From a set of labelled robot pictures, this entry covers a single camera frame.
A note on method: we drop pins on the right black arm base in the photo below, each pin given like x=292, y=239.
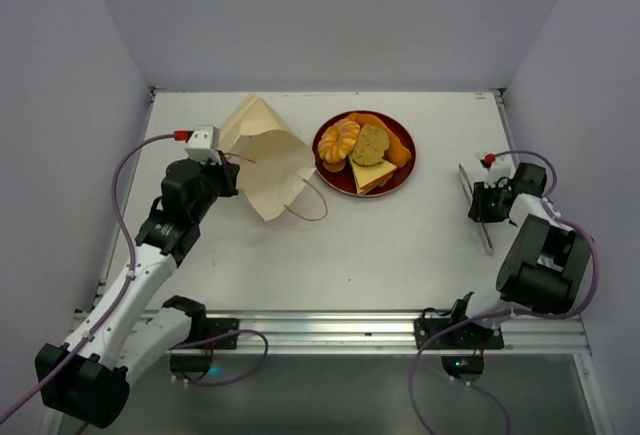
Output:
x=472, y=337

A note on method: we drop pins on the fake hot dog bun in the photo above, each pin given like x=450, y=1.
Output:
x=397, y=153

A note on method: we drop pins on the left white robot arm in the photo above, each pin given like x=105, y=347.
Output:
x=86, y=377

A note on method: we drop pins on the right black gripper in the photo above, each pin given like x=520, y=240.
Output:
x=480, y=203

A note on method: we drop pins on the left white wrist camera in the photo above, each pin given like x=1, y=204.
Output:
x=202, y=145

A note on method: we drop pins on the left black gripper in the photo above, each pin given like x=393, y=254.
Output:
x=228, y=173

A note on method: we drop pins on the metal tongs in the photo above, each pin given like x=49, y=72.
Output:
x=468, y=191

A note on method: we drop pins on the seeded fake bread slice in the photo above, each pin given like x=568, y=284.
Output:
x=370, y=146

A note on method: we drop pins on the beige paper bag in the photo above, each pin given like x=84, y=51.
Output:
x=275, y=164

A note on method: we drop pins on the round fake bread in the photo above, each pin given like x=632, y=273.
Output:
x=337, y=142

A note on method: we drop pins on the small round fake bun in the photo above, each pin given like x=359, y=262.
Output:
x=334, y=167

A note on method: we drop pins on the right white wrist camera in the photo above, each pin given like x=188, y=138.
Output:
x=499, y=168

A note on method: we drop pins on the fake sandwich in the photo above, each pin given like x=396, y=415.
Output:
x=367, y=178

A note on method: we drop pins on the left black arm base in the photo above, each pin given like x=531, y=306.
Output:
x=196, y=367

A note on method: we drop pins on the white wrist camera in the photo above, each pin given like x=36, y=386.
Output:
x=499, y=168
x=202, y=145

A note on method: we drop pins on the red round tray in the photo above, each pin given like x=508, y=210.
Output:
x=343, y=181

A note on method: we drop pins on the aluminium rail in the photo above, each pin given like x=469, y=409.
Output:
x=392, y=332

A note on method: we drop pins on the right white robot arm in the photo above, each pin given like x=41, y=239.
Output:
x=543, y=269

